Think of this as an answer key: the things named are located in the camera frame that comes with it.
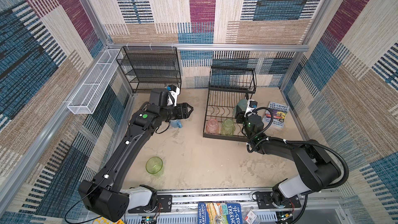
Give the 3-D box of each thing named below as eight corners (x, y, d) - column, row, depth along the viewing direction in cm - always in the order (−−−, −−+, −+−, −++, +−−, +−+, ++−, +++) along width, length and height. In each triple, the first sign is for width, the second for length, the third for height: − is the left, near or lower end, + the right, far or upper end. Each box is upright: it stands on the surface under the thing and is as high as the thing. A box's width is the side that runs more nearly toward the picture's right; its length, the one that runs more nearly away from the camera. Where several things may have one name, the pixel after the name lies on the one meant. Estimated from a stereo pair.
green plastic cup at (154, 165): (148, 175, 83) (144, 170, 77) (151, 162, 88) (147, 156, 81) (164, 175, 83) (160, 170, 77) (165, 162, 88) (163, 156, 81)
